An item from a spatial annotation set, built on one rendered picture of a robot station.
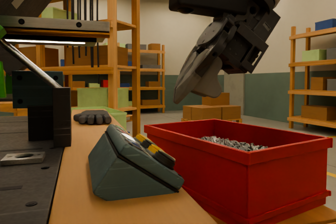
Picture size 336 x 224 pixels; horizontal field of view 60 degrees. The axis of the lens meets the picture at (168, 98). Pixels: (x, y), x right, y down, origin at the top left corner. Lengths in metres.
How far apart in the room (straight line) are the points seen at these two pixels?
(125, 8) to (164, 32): 1.51
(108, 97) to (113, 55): 0.45
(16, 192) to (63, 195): 0.05
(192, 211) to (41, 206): 0.14
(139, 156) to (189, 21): 10.42
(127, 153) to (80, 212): 0.07
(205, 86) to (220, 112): 6.26
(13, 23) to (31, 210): 0.35
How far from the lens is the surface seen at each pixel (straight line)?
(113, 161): 0.30
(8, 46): 0.58
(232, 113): 6.91
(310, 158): 0.56
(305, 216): 0.56
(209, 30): 0.48
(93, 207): 0.30
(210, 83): 0.44
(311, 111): 6.60
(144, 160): 0.31
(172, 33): 10.33
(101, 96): 3.14
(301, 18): 7.66
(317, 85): 6.50
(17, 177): 0.42
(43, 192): 0.35
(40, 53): 3.76
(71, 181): 0.38
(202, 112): 6.34
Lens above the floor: 1.02
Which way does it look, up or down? 3 degrees down
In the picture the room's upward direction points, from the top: straight up
